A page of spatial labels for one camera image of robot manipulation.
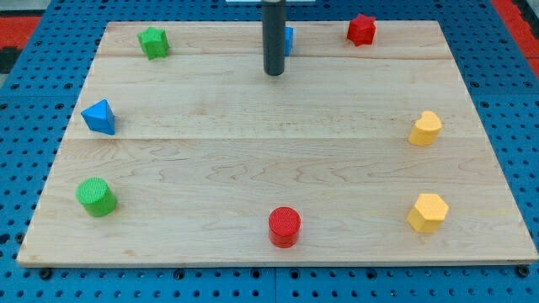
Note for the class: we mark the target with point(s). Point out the green cylinder block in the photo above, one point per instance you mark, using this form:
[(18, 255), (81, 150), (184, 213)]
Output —
[(96, 197)]

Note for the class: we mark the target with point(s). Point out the blue triangle block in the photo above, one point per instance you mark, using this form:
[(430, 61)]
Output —
[(100, 118)]

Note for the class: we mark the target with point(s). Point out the blue cube block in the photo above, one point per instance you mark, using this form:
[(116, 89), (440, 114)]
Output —
[(289, 39)]

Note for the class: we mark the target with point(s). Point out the yellow hexagon block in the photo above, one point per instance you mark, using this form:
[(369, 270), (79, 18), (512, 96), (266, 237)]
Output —
[(428, 213)]

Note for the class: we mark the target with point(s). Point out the yellow heart block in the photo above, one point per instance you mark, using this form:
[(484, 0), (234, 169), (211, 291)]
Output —
[(426, 129)]

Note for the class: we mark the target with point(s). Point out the red cylinder block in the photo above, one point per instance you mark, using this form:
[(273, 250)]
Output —
[(284, 225)]

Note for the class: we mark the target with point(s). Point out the green star block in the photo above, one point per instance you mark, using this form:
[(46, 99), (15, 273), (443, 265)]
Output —
[(153, 42)]

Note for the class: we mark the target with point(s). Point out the red star block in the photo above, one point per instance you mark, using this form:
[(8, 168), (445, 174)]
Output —
[(362, 30)]

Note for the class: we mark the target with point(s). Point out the wooden board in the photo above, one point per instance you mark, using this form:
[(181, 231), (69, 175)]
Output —
[(207, 145)]

